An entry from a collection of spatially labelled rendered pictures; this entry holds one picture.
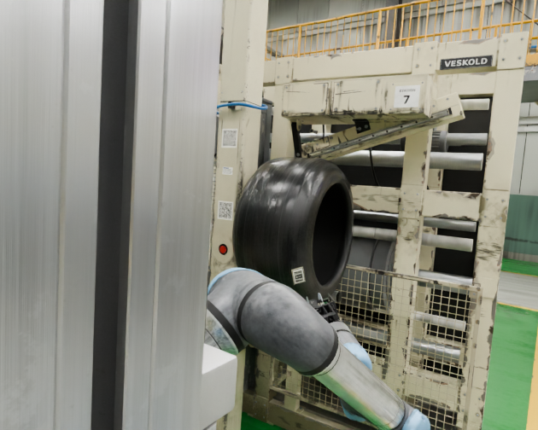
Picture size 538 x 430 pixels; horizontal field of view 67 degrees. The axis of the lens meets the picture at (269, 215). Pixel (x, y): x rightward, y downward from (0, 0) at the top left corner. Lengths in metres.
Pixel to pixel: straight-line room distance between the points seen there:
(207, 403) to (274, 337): 0.42
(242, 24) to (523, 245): 9.11
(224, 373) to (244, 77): 1.48
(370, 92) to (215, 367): 1.53
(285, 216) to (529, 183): 9.19
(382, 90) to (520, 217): 8.68
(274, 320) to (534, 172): 9.77
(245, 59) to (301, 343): 1.24
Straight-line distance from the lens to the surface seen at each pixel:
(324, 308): 1.08
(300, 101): 1.81
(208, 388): 0.24
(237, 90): 1.66
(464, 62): 1.98
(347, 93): 1.73
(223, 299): 0.73
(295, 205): 1.29
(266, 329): 0.66
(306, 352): 0.67
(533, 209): 10.19
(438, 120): 1.76
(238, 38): 1.72
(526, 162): 10.30
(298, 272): 1.33
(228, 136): 1.65
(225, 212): 1.64
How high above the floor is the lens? 1.36
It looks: 5 degrees down
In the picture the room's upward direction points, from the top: 4 degrees clockwise
